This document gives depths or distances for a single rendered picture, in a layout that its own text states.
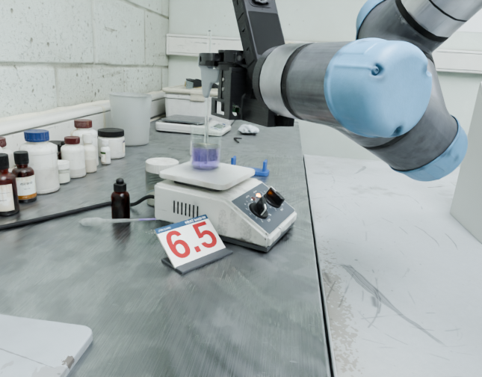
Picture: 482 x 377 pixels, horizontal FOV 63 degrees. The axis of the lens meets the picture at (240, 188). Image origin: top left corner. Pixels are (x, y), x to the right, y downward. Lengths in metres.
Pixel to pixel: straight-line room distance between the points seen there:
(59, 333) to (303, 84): 0.31
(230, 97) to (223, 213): 0.18
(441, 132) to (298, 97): 0.14
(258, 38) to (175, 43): 1.61
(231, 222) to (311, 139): 1.52
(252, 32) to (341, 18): 1.60
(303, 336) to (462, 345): 0.16
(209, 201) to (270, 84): 0.24
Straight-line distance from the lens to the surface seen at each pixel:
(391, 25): 0.48
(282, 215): 0.62
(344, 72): 0.33
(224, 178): 0.60
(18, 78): 1.07
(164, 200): 0.62
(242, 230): 0.57
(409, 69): 0.33
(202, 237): 0.56
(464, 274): 0.63
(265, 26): 0.49
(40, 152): 0.81
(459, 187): 0.85
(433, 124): 0.40
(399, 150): 0.40
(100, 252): 0.58
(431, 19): 0.46
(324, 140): 2.07
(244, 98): 0.48
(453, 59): 2.11
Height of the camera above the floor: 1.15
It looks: 17 degrees down
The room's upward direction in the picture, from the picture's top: 4 degrees clockwise
